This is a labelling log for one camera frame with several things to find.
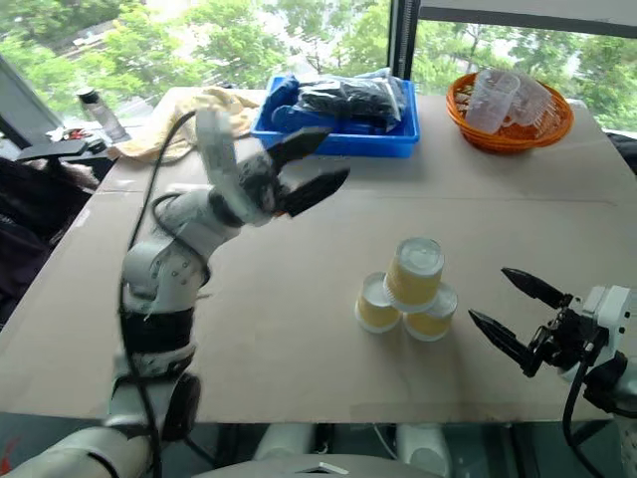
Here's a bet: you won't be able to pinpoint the pale yellow cloth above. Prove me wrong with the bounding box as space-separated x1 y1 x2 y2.
106 86 261 164

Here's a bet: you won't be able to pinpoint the black items in plastic bag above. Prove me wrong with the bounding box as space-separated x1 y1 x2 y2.
271 68 405 136

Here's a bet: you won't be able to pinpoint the yellow paper cup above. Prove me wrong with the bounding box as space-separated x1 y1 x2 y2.
382 237 446 315
402 284 459 343
353 271 402 335

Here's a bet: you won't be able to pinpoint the black flat armrest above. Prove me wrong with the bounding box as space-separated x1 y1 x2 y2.
16 139 89 162

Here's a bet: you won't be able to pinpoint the orange woven basket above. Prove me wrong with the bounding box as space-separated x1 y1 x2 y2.
445 72 575 154

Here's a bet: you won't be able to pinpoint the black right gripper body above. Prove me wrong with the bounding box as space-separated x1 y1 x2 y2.
528 293 607 372

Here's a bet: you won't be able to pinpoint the clear plastic cup stack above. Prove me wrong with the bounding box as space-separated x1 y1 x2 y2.
501 73 557 134

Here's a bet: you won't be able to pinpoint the blue plastic bin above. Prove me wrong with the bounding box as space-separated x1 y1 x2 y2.
249 75 421 159

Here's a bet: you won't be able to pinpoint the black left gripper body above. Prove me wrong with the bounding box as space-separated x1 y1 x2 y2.
237 148 291 224

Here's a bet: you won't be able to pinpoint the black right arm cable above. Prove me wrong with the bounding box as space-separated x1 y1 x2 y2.
561 343 606 478

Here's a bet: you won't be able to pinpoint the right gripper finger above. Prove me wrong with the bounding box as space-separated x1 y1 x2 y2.
500 267 574 309
467 308 542 379

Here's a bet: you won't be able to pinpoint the white rounded robot part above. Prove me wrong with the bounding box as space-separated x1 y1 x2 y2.
394 422 453 477
252 422 317 460

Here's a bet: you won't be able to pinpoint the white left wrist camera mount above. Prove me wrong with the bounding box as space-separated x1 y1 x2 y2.
194 108 274 228

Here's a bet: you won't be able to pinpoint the dark chair with fabric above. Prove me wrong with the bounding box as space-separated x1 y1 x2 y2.
0 156 103 331

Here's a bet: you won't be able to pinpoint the grey bottle with black cap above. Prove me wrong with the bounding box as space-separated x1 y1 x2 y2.
75 87 129 144

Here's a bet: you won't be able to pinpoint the dark window frame post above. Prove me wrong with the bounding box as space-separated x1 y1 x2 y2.
387 0 422 82

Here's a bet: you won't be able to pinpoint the clear plastic measuring cup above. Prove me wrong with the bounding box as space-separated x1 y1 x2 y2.
464 69 523 135

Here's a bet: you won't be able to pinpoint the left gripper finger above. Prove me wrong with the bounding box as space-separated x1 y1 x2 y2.
283 167 352 219
267 125 333 169

